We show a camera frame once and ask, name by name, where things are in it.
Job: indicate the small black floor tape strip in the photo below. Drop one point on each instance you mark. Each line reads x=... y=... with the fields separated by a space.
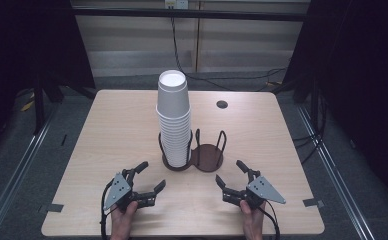
x=63 y=140

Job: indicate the black curtain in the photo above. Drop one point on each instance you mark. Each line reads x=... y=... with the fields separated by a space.
x=365 y=83
x=25 y=43

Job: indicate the stack of white paper cups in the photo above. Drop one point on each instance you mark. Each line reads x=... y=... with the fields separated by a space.
x=173 y=100

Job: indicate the black horizontal bar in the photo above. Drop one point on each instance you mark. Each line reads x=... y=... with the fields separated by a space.
x=188 y=14

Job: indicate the dark brown double cup holder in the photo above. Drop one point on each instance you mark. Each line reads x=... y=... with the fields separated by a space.
x=208 y=158

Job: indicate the person's left hand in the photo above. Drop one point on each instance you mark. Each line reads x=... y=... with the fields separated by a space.
x=122 y=220

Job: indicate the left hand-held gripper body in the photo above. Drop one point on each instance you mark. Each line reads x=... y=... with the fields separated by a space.
x=118 y=190

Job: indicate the grey floor tape piece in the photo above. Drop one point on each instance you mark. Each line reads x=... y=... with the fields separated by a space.
x=313 y=202
x=52 y=208

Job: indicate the white wall socket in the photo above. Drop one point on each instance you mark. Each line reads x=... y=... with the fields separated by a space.
x=176 y=3

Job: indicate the yellow floor tape piece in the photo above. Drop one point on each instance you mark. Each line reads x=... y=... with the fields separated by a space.
x=27 y=106

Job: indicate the person's right hand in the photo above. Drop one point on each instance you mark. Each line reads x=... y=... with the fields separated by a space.
x=252 y=221

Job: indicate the black round table grommet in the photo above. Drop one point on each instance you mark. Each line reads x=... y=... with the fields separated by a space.
x=222 y=104

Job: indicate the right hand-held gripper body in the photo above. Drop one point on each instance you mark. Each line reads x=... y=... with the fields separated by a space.
x=263 y=190

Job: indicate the dark metal stand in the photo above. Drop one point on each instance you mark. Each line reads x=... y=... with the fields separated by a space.
x=39 y=110
x=315 y=100

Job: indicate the metal floor rail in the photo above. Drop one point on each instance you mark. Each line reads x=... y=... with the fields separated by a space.
x=332 y=166
x=18 y=166

